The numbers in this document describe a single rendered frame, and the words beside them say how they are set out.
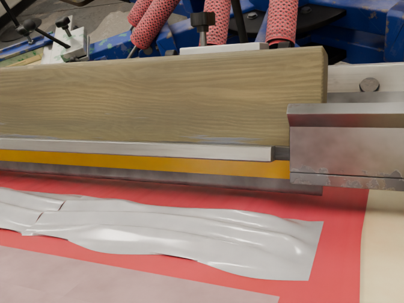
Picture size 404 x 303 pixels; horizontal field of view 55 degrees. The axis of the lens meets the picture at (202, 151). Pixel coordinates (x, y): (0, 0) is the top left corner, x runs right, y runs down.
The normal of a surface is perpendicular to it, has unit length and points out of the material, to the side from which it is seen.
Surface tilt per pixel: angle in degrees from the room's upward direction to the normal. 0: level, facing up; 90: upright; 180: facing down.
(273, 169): 49
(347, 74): 58
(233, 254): 5
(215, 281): 32
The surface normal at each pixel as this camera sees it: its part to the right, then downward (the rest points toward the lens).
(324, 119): -0.23, 0.85
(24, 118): -0.39, 0.09
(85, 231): -0.28, -0.60
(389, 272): -0.06, -0.97
